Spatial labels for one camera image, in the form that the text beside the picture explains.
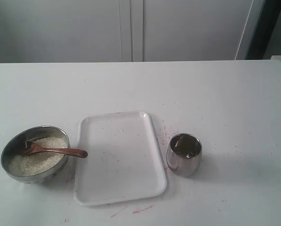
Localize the brown wooden spoon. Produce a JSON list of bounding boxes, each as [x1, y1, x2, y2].
[[17, 141, 88, 158]]

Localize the shiny steel cup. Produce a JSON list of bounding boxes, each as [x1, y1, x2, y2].
[[166, 133, 202, 177]]

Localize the steel bowl of rice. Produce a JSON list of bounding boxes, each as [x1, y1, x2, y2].
[[1, 126, 70, 184]]

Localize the white rectangular tray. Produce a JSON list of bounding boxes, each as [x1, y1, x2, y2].
[[74, 111, 167, 206]]

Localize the white cabinet doors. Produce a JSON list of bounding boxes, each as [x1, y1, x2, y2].
[[0, 0, 264, 63]]

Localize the dark metal frame post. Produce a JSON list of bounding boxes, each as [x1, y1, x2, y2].
[[245, 0, 281, 60]]

